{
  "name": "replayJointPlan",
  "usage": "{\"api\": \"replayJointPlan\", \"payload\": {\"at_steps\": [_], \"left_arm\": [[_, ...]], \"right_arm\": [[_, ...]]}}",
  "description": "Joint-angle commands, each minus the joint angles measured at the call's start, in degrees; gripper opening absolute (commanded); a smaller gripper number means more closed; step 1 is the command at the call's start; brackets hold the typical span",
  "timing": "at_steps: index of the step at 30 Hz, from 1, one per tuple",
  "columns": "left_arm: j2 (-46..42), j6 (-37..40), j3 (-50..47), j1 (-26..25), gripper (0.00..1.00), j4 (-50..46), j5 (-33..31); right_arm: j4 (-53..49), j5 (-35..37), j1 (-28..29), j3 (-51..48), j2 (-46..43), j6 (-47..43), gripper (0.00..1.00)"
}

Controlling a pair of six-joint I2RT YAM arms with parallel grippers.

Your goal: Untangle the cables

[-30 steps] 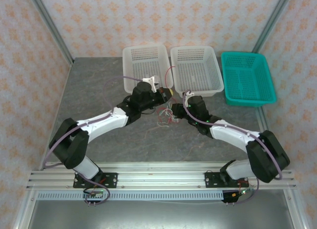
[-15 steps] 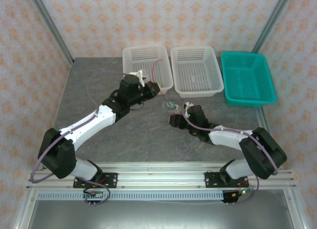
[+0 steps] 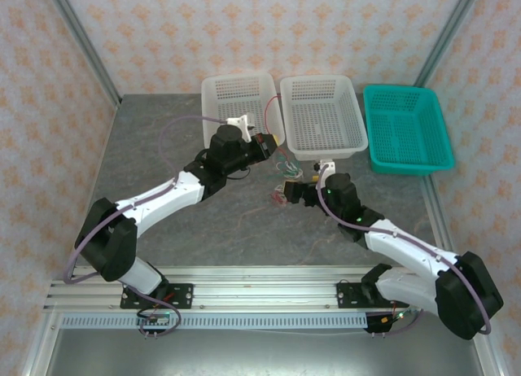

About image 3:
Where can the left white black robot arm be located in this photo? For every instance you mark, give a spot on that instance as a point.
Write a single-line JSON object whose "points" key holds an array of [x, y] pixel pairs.
{"points": [[163, 197]]}

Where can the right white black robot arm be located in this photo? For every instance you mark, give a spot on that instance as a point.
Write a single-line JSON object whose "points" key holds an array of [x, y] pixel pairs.
{"points": [[403, 246]]}

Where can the white perforated plastic basket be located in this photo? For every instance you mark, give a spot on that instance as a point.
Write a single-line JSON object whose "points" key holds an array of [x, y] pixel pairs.
{"points": [[321, 115], [240, 95]]}

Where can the teal perforated plastic basket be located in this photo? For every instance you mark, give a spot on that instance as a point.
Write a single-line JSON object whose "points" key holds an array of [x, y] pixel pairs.
{"points": [[407, 128]]}

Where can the small circuit board with LED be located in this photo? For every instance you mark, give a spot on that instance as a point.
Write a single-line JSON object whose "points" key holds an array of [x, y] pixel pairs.
{"points": [[154, 320], [392, 318]]}

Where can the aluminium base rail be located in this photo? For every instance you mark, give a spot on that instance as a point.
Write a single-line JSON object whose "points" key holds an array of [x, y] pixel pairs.
{"points": [[264, 288]]}

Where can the aluminium table side rail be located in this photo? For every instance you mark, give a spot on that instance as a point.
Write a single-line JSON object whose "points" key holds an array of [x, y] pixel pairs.
{"points": [[437, 217]]}

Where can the aluminium frame post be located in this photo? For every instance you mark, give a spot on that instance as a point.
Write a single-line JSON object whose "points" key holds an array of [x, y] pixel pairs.
{"points": [[38, 347], [445, 38], [87, 46], [486, 357]]}

